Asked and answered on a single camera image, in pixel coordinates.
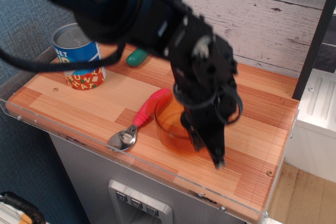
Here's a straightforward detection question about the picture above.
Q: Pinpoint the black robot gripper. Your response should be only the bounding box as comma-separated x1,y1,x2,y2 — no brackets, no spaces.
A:
147,0,243,169

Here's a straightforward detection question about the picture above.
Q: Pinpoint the orange transparent plastic pot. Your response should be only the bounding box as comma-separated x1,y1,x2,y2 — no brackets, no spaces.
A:
154,93,196,155

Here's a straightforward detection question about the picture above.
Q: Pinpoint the red handled metal spoon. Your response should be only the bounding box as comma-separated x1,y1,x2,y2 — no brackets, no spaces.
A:
107,88,170,151

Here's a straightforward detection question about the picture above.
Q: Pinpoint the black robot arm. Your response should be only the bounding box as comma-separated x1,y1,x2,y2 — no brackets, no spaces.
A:
1,0,243,168

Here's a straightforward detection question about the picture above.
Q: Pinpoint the clear acrylic table guard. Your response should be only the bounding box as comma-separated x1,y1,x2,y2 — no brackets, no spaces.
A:
4,92,299,223

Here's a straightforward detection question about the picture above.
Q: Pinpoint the green toy pickle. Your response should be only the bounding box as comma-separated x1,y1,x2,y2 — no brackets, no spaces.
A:
127,48,148,67

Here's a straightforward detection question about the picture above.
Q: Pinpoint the silver dispenser button panel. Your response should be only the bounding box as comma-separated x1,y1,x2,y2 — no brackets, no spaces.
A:
108,179,174,223

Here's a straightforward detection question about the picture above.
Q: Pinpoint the white toy sink unit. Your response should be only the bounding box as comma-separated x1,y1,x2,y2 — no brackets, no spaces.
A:
285,69,335,182

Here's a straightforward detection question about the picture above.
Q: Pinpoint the grey toy kitchen cabinet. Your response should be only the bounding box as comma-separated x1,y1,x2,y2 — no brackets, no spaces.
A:
50,135,242,223

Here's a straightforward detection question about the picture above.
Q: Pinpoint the blue alphabet soup can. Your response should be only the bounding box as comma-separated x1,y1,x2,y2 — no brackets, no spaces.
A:
51,23,106,90

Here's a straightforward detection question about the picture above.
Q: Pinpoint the orange object at corner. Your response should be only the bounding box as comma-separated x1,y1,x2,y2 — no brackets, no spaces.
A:
19,214,33,224

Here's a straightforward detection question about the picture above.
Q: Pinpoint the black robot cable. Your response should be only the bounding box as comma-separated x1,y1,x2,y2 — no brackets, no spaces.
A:
0,37,127,73

